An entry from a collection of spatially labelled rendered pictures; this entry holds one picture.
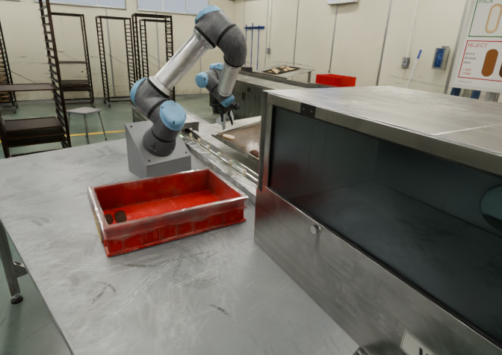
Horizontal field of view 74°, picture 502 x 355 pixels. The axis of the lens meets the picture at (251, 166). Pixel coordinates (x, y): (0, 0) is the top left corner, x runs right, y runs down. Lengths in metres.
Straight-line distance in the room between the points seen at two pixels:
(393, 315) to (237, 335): 0.33
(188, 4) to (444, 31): 5.99
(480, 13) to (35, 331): 2.52
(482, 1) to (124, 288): 1.65
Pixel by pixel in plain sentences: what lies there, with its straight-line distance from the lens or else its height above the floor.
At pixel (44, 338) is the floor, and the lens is 2.14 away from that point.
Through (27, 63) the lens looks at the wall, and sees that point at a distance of 8.62.
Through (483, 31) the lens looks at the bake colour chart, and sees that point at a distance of 1.73.
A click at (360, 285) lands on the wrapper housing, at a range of 0.77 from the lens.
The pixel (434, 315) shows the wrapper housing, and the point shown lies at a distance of 0.68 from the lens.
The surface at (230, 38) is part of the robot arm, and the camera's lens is 1.43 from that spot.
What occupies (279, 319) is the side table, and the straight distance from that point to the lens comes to 0.86.
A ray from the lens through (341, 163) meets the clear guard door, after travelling 0.72.
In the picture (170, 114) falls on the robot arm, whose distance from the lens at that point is 1.43.
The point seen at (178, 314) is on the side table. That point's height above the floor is 0.82.
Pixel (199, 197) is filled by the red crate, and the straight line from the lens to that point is 1.38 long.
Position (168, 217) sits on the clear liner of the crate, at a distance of 1.06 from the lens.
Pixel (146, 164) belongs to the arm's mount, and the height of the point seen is 0.91.
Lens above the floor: 1.42
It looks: 20 degrees down
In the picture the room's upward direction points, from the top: 3 degrees clockwise
